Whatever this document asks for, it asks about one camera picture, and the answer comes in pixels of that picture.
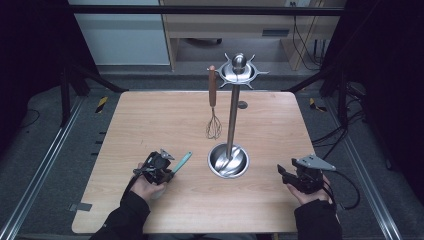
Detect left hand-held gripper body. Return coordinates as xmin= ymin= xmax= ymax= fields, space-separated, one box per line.
xmin=133 ymin=148 xmax=176 ymax=185

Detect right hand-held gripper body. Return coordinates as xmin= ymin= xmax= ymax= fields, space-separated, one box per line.
xmin=291 ymin=153 xmax=337 ymax=195

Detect teal and white silicone spatula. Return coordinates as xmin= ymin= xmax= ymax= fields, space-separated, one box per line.
xmin=149 ymin=151 xmax=194 ymax=202

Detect stainless steel utensil rack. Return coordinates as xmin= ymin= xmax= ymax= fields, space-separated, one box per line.
xmin=207 ymin=52 xmax=270 ymax=180

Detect person's right hand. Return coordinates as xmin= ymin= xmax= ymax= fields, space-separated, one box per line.
xmin=285 ymin=174 xmax=333 ymax=206

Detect person's left hand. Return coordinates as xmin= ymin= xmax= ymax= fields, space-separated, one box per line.
xmin=129 ymin=162 xmax=168 ymax=202

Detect yellow and black tape strip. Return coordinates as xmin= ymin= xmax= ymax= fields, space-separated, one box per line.
xmin=95 ymin=96 xmax=109 ymax=114
xmin=308 ymin=97 xmax=328 ymax=113

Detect grey tape piece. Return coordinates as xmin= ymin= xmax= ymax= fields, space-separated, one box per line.
xmin=68 ymin=202 xmax=93 ymax=213

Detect black stand leg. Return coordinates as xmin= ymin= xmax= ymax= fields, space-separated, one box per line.
xmin=59 ymin=63 xmax=129 ymax=128
xmin=284 ymin=63 xmax=351 ymax=129

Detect white cabinet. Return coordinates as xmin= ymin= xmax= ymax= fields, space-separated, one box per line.
xmin=68 ymin=0 xmax=171 ymax=66

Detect light wooden desk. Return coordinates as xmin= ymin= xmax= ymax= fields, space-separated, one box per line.
xmin=159 ymin=0 xmax=348 ymax=72

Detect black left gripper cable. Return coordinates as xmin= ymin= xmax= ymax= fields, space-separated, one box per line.
xmin=121 ymin=174 xmax=139 ymax=201

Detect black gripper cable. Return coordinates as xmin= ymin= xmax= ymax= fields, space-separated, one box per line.
xmin=321 ymin=169 xmax=362 ymax=211
xmin=121 ymin=174 xmax=139 ymax=201

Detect bundle of black floor cables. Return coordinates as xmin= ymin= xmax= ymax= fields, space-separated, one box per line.
xmin=311 ymin=83 xmax=368 ymax=159

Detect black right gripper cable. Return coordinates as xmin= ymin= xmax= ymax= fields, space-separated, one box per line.
xmin=321 ymin=169 xmax=362 ymax=211

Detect aluminium floor rail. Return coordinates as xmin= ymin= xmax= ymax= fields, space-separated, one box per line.
xmin=0 ymin=96 xmax=86 ymax=240
xmin=324 ymin=99 xmax=404 ymax=240

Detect wooden handled wire whisk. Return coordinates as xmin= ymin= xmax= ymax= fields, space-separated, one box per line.
xmin=205 ymin=64 xmax=223 ymax=141

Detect black hanging cables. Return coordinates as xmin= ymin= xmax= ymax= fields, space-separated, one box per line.
xmin=291 ymin=1 xmax=326 ymax=72

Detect black horizontal frame bar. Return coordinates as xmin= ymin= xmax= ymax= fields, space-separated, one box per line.
xmin=68 ymin=4 xmax=346 ymax=17

